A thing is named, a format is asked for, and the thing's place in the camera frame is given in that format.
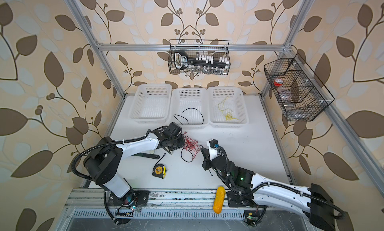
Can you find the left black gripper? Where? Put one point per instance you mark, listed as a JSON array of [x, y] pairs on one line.
[[182, 144]]

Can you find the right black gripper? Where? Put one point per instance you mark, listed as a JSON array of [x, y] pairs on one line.
[[206, 165]]

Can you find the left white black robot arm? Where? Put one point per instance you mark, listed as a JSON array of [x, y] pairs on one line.
[[100, 163]]

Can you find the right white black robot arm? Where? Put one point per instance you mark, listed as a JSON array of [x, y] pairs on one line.
[[250, 189]]

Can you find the middle white plastic basket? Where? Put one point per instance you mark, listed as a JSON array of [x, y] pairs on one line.
[[190, 108]]

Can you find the white plastic basket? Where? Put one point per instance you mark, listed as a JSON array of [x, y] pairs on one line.
[[190, 108], [151, 103], [227, 108]]

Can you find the yellow black tape measure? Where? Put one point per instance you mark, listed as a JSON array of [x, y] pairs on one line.
[[159, 171]]

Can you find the left white plastic basket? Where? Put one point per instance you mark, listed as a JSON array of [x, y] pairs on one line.
[[151, 103]]

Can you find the right white plastic basket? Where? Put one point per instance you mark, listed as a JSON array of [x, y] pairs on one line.
[[227, 108]]

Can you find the yellow corn toy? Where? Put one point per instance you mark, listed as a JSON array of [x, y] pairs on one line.
[[219, 200]]

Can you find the black socket tool set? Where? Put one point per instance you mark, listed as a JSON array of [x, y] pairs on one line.
[[183, 61]]

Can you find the red white item in basket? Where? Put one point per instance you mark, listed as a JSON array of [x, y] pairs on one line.
[[278, 82]]

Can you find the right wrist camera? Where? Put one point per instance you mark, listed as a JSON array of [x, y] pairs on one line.
[[214, 151]]

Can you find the back black wire basket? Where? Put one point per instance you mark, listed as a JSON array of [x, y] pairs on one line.
[[217, 48]]

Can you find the side black wire basket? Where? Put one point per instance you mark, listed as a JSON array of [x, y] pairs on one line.
[[302, 96]]

